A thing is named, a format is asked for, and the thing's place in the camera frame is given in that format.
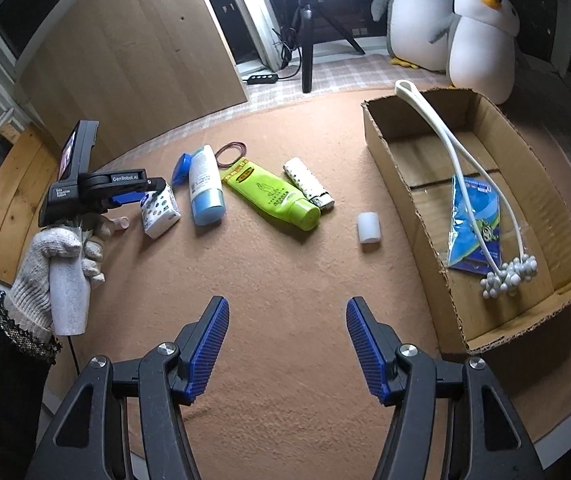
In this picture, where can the person's left forearm dark sleeve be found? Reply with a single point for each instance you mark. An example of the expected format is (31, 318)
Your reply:
(5, 390)

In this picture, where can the large wooden board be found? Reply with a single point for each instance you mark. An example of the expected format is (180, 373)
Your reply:
(130, 50)

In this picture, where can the checkered rug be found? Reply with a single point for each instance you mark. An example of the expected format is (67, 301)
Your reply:
(365, 67)

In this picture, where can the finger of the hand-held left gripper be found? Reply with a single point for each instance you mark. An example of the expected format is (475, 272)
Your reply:
(155, 185)
(128, 198)

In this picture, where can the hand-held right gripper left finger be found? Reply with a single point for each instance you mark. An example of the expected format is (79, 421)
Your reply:
(210, 350)

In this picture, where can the blue plastic packet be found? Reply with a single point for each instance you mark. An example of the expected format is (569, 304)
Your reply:
(475, 220)

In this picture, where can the white dotted box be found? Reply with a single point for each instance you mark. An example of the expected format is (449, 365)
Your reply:
(160, 212)

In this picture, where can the white dotted lighter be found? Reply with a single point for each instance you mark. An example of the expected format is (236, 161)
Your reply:
(305, 180)

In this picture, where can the green tube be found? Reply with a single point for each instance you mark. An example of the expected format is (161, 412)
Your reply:
(270, 192)

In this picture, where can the small white cylinder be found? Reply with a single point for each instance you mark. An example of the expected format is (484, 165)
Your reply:
(369, 229)

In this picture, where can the pink bottle grey cap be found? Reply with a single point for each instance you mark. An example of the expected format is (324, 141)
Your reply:
(122, 223)

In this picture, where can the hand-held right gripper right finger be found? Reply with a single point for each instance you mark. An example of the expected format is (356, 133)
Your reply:
(365, 350)

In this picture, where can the large penguin plush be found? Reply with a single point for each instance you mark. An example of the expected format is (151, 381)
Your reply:
(415, 15)

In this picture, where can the blue round lid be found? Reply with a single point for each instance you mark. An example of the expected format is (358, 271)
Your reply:
(181, 169)

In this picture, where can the black power strip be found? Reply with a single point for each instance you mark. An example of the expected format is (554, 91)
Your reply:
(263, 79)

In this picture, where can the black tripod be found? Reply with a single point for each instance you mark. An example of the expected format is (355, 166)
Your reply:
(307, 50)

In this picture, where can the person's left hand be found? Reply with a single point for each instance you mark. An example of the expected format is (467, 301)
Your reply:
(30, 280)

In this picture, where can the wooden plank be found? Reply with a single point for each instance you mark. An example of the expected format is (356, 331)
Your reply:
(10, 185)

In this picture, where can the cardboard box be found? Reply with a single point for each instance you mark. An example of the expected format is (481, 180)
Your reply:
(415, 175)

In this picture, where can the white tube blue cap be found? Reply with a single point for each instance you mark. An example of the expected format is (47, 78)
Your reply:
(205, 185)

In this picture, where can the small penguin plush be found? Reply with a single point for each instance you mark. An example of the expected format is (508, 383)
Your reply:
(480, 45)

